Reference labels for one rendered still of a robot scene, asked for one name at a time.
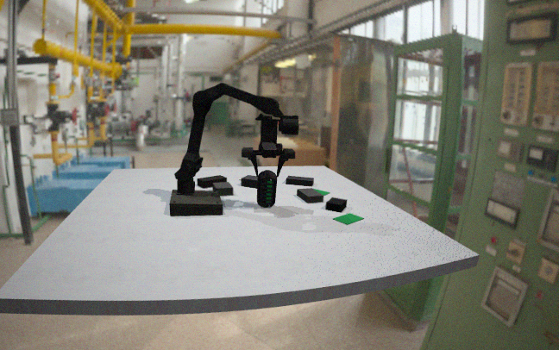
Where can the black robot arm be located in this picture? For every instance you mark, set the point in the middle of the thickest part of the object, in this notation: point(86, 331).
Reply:
point(201, 104)

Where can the flat green rectangular card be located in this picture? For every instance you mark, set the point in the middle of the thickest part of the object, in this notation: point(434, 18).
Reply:
point(347, 219)

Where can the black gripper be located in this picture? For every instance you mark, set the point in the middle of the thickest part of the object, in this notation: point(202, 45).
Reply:
point(287, 153)

